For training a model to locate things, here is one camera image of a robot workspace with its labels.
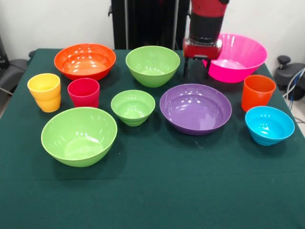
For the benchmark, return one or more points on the large green bowl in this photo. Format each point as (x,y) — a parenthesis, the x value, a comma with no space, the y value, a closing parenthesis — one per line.
(78,136)

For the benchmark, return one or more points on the black office chair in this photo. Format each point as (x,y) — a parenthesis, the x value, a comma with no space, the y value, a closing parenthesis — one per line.
(14,66)

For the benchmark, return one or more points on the pink bowl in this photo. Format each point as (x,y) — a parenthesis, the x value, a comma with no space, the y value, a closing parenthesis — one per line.
(238,69)

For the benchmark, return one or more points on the dark green tablecloth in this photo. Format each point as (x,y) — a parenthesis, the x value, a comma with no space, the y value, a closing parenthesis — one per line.
(152,190)

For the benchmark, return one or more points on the orange bowl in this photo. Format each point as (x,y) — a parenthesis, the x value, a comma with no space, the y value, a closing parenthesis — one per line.
(84,59)

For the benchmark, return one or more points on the small ribbed green bowl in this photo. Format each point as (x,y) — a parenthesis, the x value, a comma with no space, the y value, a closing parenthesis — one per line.
(133,107)

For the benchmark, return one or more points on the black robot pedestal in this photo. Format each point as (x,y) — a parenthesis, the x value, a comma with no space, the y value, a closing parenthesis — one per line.
(147,23)

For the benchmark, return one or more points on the purple bowl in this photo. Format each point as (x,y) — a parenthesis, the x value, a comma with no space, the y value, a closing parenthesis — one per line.
(195,109)

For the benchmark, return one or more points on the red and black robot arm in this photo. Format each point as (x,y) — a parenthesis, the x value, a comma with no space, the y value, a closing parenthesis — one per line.
(207,23)

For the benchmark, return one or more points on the orange cup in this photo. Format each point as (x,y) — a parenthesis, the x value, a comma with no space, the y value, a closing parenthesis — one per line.
(257,95)

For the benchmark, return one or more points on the black chair with round knob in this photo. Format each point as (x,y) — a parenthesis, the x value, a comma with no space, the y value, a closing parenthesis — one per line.
(286,76)

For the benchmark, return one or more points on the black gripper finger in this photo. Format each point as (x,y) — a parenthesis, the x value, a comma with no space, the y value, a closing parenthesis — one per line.
(208,68)
(186,68)

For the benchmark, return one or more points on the small blue bowl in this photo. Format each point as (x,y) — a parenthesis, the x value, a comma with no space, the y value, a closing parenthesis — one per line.
(269,126)

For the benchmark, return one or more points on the yellow cup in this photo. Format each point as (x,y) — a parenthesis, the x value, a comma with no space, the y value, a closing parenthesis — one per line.
(45,95)

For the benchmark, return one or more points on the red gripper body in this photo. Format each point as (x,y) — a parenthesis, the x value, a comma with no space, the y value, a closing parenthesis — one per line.
(202,50)

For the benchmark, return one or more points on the medium green bowl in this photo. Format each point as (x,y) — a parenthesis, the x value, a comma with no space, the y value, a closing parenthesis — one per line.
(152,64)

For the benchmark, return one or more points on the red cup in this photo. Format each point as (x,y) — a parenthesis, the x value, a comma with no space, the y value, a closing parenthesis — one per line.
(83,95)

